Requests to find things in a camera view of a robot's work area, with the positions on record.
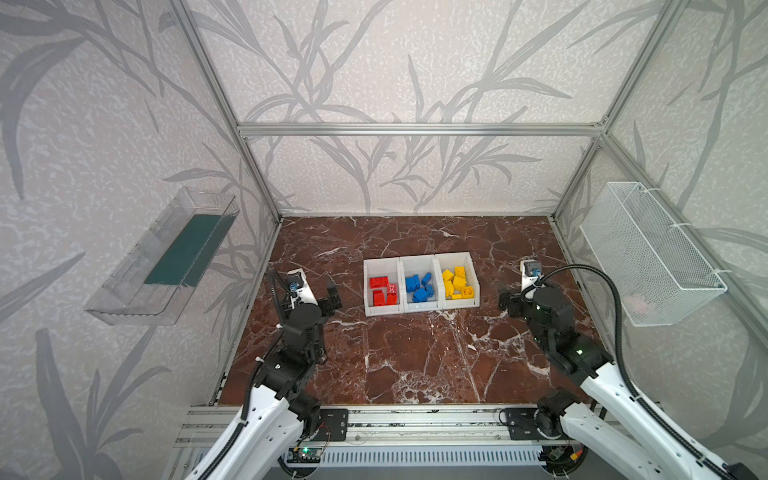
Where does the red lego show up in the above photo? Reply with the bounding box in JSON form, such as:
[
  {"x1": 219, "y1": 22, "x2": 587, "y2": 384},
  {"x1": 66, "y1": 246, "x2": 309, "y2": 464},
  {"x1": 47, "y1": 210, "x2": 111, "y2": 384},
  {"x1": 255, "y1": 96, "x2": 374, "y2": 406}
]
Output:
[
  {"x1": 386, "y1": 283, "x2": 399, "y2": 305},
  {"x1": 372, "y1": 290, "x2": 387, "y2": 307}
]

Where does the long red lego brick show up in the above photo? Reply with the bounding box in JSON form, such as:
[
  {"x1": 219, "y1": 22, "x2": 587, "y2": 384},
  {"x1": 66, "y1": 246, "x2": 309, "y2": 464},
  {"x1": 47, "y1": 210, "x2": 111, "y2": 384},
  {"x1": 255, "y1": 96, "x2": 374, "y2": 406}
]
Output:
[{"x1": 369, "y1": 276, "x2": 390, "y2": 289}]

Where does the yellow lego pile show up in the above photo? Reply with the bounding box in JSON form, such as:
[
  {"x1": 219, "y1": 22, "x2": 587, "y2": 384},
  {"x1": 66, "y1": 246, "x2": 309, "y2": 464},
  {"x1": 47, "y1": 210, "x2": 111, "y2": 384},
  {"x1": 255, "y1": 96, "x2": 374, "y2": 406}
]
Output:
[{"x1": 452, "y1": 276, "x2": 467, "y2": 291}]

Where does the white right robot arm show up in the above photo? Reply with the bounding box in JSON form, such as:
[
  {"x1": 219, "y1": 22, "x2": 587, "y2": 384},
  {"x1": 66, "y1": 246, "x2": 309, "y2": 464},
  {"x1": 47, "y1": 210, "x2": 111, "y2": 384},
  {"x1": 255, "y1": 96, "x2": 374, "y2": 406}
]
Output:
[{"x1": 499, "y1": 260, "x2": 756, "y2": 479}]

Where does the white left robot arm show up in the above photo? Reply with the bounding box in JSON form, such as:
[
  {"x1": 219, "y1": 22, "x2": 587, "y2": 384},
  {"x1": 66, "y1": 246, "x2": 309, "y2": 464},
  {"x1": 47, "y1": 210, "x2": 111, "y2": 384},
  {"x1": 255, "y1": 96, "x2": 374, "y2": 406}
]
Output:
[{"x1": 187, "y1": 268, "x2": 342, "y2": 479}]

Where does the white left sorting bin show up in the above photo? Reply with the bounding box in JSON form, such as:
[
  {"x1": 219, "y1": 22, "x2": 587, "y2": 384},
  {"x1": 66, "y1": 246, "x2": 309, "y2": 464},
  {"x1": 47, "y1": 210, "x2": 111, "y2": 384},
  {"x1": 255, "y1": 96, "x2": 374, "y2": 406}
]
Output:
[{"x1": 363, "y1": 258, "x2": 404, "y2": 317}]

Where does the white sorting bin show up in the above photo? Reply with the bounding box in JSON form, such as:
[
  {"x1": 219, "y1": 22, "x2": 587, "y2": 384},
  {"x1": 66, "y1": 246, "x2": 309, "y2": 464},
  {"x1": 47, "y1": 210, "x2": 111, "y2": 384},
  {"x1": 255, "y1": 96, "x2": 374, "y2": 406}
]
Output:
[
  {"x1": 398, "y1": 255, "x2": 438, "y2": 313},
  {"x1": 363, "y1": 258, "x2": 404, "y2": 317},
  {"x1": 435, "y1": 252, "x2": 480, "y2": 309}
]

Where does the pink object in basket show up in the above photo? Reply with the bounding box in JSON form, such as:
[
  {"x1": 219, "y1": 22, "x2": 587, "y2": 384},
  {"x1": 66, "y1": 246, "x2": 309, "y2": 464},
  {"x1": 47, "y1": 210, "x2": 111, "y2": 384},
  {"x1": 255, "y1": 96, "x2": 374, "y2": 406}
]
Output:
[{"x1": 622, "y1": 294, "x2": 653, "y2": 316}]

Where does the white right sorting bin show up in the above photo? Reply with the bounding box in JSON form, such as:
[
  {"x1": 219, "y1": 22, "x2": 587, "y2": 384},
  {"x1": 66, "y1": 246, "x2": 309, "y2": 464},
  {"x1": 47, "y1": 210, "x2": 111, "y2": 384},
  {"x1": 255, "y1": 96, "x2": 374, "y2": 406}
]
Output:
[{"x1": 435, "y1": 252, "x2": 480, "y2": 309}]

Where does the white middle sorting bin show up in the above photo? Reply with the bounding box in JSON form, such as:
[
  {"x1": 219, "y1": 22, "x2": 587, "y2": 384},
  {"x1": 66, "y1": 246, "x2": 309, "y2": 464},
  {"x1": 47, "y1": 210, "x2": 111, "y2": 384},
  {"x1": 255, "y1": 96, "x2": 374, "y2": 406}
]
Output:
[{"x1": 398, "y1": 255, "x2": 438, "y2": 313}]

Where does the green circuit board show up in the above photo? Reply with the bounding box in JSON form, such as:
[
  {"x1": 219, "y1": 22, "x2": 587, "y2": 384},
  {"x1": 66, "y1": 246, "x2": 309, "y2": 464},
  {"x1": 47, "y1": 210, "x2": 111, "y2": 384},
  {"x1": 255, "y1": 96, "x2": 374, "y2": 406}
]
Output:
[{"x1": 284, "y1": 446, "x2": 325, "y2": 465}]

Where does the left black corrugated cable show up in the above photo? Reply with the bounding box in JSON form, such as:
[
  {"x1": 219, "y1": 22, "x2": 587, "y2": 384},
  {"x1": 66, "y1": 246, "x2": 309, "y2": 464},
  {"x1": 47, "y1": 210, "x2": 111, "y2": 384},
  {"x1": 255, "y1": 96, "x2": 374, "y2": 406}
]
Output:
[{"x1": 194, "y1": 269, "x2": 295, "y2": 480}]

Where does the black corrugated cable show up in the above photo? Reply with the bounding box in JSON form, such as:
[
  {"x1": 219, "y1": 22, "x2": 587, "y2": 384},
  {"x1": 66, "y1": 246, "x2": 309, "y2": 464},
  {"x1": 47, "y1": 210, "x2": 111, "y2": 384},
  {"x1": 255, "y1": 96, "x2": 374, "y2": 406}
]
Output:
[
  {"x1": 521, "y1": 264, "x2": 736, "y2": 480},
  {"x1": 194, "y1": 269, "x2": 295, "y2": 480}
]

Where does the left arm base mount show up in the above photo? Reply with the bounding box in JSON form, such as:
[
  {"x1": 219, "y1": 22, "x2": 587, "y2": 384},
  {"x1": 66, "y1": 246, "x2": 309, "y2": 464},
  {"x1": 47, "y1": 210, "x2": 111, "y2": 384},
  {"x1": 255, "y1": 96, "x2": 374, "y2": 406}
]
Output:
[{"x1": 300, "y1": 407, "x2": 350, "y2": 442}]

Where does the white wire mesh basket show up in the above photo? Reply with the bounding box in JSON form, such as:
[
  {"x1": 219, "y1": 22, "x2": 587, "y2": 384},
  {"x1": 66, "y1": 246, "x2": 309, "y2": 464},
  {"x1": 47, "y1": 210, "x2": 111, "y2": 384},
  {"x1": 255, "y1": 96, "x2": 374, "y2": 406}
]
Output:
[{"x1": 580, "y1": 182, "x2": 728, "y2": 327}]

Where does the aluminium cage frame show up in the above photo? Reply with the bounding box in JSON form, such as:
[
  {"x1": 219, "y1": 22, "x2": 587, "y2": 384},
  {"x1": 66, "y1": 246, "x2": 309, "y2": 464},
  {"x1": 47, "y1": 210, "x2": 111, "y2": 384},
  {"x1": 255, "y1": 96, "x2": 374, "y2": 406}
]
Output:
[{"x1": 161, "y1": 0, "x2": 768, "y2": 480}]

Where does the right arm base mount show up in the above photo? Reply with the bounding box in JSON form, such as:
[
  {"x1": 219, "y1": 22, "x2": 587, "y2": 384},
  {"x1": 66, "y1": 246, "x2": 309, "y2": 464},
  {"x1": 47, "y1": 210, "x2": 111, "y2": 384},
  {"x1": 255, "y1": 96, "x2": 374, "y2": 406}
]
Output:
[{"x1": 498, "y1": 406, "x2": 562, "y2": 440}]

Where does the right black corrugated cable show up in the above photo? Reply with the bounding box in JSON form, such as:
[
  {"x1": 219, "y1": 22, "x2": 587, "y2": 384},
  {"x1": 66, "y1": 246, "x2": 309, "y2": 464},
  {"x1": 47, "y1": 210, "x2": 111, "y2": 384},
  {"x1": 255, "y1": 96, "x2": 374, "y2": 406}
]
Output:
[{"x1": 521, "y1": 264, "x2": 736, "y2": 480}]

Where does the right circuit board with wires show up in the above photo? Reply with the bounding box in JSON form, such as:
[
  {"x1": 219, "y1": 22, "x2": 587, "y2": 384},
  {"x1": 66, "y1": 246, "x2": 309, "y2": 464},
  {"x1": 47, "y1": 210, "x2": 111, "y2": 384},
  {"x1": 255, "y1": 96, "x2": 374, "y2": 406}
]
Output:
[{"x1": 539, "y1": 444, "x2": 589, "y2": 479}]

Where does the clear plastic wall tray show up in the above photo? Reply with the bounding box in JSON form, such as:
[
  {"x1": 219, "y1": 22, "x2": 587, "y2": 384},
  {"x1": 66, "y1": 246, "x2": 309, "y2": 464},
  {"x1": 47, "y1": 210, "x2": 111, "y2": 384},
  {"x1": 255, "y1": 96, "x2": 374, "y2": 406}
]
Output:
[{"x1": 85, "y1": 187, "x2": 240, "y2": 326}]

